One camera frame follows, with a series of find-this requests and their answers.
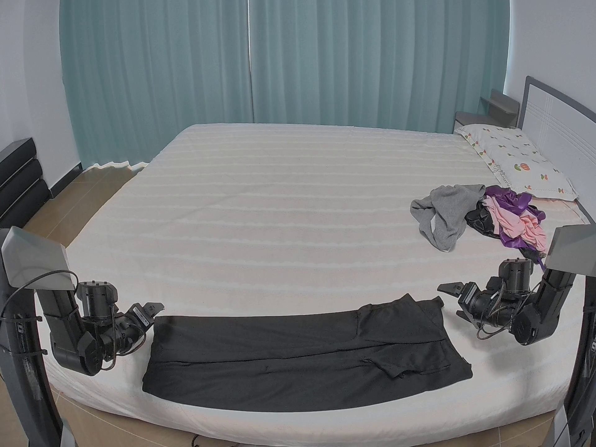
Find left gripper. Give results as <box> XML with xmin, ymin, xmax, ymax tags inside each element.
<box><xmin>109</xmin><ymin>302</ymin><xmax>165</xmax><ymax>345</ymax></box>

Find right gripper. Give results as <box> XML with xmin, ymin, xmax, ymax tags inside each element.
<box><xmin>437</xmin><ymin>283</ymin><xmax>503</xmax><ymax>329</ymax></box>

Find black T-shirt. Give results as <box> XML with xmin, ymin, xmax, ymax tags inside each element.
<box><xmin>141</xmin><ymin>293</ymin><xmax>474</xmax><ymax>411</ymax></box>

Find pile of clothes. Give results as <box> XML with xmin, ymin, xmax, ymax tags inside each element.
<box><xmin>466</xmin><ymin>185</ymin><xmax>549</xmax><ymax>266</ymax></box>

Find bed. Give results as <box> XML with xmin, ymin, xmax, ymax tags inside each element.
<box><xmin>34</xmin><ymin>76</ymin><xmax>596</xmax><ymax>429</ymax></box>

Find grey garment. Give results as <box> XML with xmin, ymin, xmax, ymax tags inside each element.
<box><xmin>410</xmin><ymin>183</ymin><xmax>486</xmax><ymax>252</ymax></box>

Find white printed pillow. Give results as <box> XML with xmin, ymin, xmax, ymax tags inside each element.
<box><xmin>455</xmin><ymin>124</ymin><xmax>579</xmax><ymax>202</ymax></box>

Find black chest of drawers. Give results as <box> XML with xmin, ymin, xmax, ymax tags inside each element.
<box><xmin>0</xmin><ymin>138</ymin><xmax>53</xmax><ymax>222</ymax></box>

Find grey bedside table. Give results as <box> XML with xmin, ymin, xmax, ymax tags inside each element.
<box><xmin>454</xmin><ymin>88</ymin><xmax>520</xmax><ymax>134</ymax></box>

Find blue-green curtain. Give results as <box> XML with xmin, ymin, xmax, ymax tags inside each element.
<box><xmin>247</xmin><ymin>0</ymin><xmax>510</xmax><ymax>134</ymax></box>
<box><xmin>58</xmin><ymin>0</ymin><xmax>254</xmax><ymax>169</ymax></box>

